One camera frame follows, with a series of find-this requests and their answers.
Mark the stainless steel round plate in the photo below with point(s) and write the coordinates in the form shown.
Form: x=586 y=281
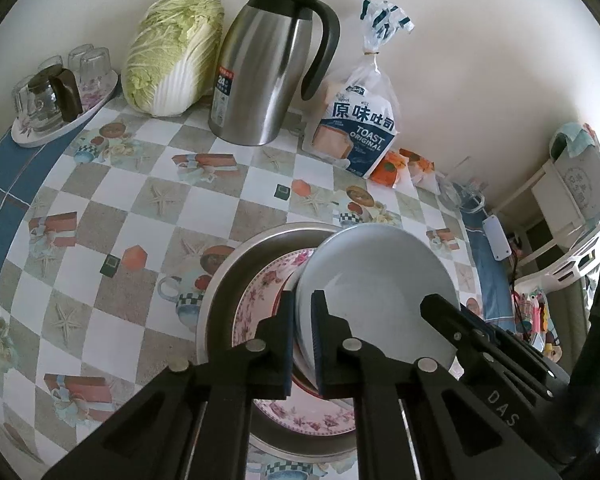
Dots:
x=216 y=319

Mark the napa cabbage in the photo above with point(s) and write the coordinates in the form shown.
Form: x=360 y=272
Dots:
x=171 y=60

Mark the checkered tablecloth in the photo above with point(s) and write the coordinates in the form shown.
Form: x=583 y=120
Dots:
x=98 y=226

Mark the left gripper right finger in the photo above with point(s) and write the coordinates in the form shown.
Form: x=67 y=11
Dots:
x=414 y=421

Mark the clear glass mug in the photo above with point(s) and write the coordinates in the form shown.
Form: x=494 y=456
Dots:
x=461 y=189

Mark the white power adapter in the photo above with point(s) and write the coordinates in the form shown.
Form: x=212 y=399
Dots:
x=496 y=237

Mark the pale blue bowl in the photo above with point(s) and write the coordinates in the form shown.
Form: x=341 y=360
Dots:
x=375 y=276

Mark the glass teapot black handle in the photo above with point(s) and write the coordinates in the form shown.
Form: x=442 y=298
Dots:
x=47 y=100

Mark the orange snack packet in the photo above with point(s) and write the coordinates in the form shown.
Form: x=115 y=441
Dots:
x=392 y=171
x=422 y=171

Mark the floral round plate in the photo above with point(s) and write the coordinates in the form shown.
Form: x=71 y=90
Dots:
x=301 y=412

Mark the toast bread bag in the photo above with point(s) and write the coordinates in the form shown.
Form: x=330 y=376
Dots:
x=357 y=115

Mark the stainless steel thermos jug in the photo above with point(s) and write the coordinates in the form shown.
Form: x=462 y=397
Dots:
x=273 y=49

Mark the tray with glass cups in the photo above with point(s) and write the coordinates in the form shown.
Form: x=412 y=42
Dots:
x=97 y=81

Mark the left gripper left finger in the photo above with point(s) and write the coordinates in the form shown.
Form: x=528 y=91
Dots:
x=195 y=423

